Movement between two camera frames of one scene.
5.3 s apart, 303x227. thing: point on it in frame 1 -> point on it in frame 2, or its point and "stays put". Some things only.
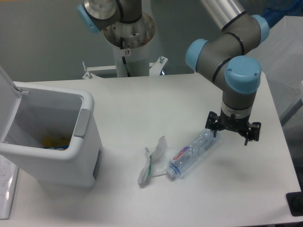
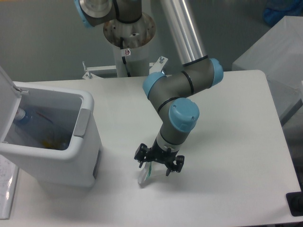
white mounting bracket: x=157 y=67 stays put
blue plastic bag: x=276 y=10 stays put
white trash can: x=30 y=113 stays put
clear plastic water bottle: x=190 y=155 -> x=33 y=125
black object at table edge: x=295 y=200 stays put
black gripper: x=240 y=125 -> x=157 y=153
